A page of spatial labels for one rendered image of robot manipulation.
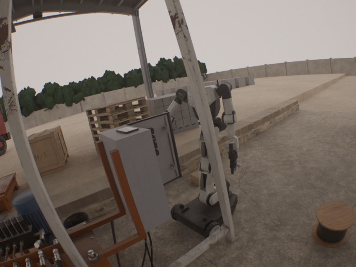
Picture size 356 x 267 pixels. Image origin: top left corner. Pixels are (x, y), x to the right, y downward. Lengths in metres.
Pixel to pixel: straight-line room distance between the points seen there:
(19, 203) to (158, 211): 0.86
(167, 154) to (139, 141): 0.65
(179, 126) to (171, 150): 2.89
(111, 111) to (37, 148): 1.74
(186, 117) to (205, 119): 3.45
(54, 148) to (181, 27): 3.45
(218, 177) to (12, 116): 1.22
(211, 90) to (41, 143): 3.32
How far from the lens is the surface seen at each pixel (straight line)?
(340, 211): 2.02
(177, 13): 1.09
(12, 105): 0.78
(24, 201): 1.31
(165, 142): 1.61
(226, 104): 1.75
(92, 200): 2.71
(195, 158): 3.30
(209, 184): 1.96
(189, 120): 4.62
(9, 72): 0.79
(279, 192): 2.58
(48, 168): 4.17
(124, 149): 1.00
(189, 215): 2.03
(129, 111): 3.47
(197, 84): 1.08
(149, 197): 1.14
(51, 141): 4.04
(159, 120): 1.56
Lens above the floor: 1.45
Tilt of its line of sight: 14 degrees down
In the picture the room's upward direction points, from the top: 11 degrees counter-clockwise
